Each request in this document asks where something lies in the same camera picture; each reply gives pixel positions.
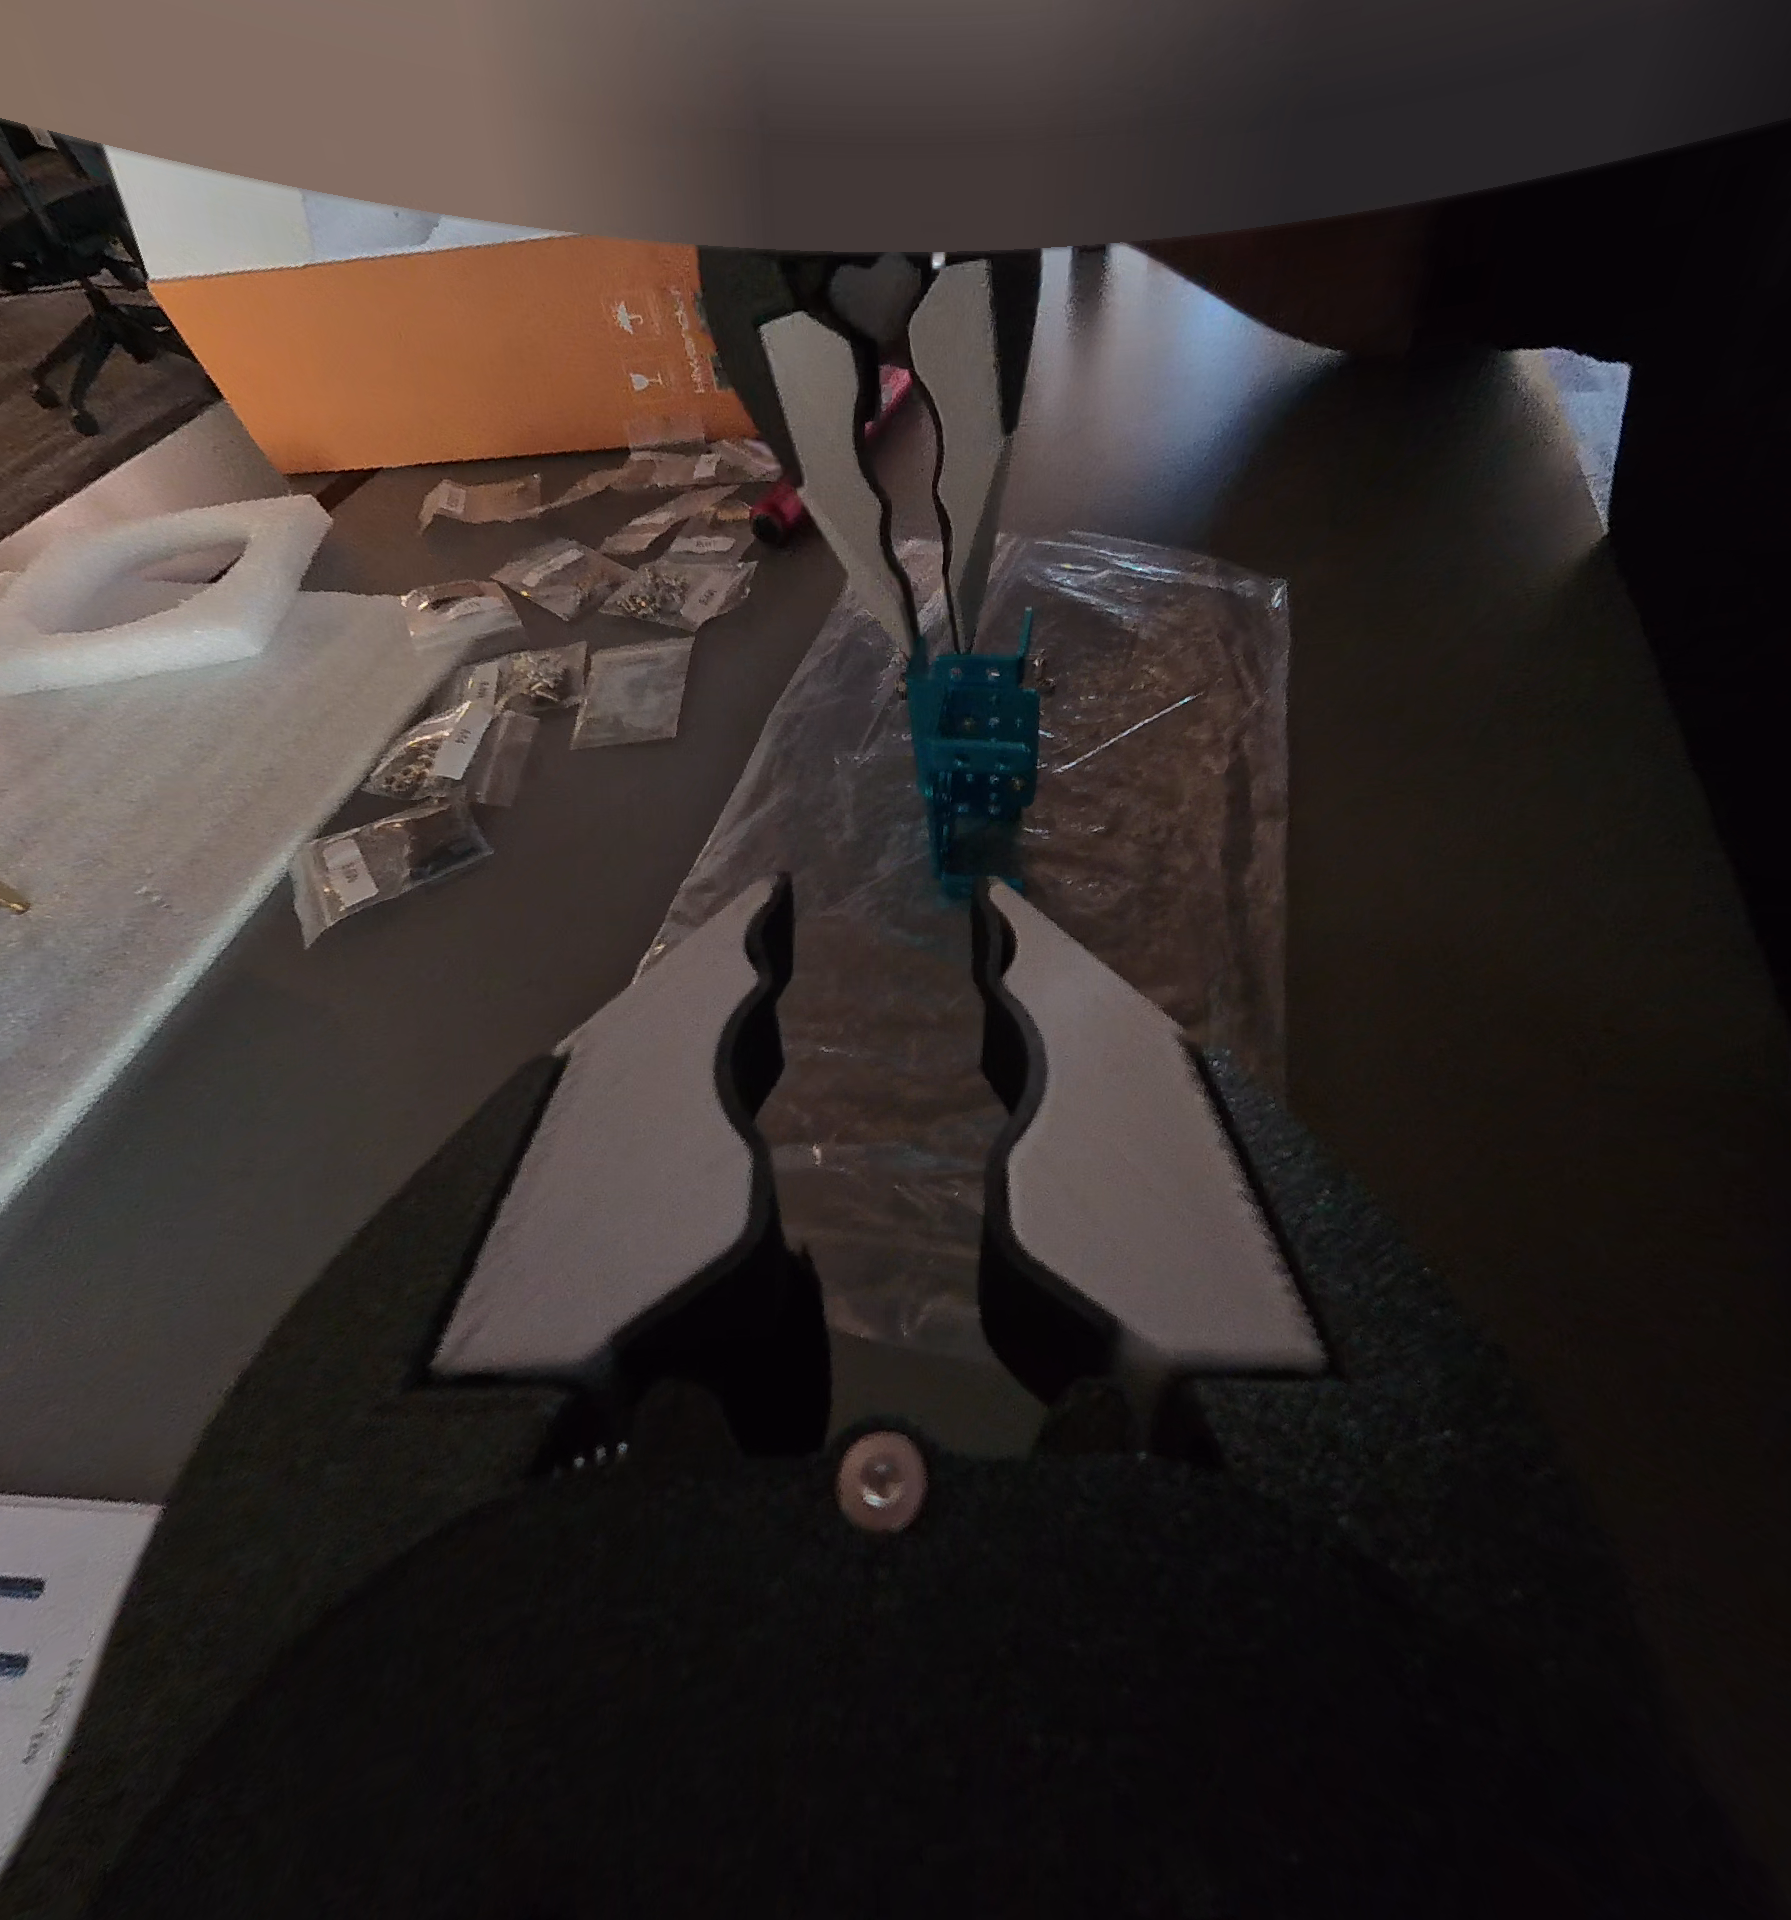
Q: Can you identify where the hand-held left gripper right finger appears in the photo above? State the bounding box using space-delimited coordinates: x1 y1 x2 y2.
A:
982 884 1324 1373

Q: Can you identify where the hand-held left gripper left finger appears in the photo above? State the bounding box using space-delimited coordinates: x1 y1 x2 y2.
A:
428 877 794 1382

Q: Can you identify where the clear plastic bag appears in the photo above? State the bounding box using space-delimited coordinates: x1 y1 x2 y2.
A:
640 532 1293 1359

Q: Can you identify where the open instruction manual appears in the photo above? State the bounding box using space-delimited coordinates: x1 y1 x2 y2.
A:
0 1491 164 1920

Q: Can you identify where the white foam frame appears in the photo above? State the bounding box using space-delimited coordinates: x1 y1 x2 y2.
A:
0 499 336 701

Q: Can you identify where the slim dark red screwdriver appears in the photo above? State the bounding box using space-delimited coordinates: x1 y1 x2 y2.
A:
752 367 914 550

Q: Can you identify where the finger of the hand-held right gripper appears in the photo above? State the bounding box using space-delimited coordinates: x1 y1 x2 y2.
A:
764 310 920 641
909 262 1018 635

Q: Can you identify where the white foam sheet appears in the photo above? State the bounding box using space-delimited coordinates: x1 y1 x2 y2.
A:
0 570 431 1292

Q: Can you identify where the black office chair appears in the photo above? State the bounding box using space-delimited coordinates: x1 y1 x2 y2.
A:
0 111 165 437

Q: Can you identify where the blue metal bracket assembly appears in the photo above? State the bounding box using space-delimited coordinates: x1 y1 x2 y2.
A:
907 607 1046 890

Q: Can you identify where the orange cardboard box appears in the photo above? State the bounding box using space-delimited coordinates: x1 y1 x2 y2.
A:
148 231 779 477

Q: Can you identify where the group of small hardware bags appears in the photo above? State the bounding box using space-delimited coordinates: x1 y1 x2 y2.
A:
292 435 786 951

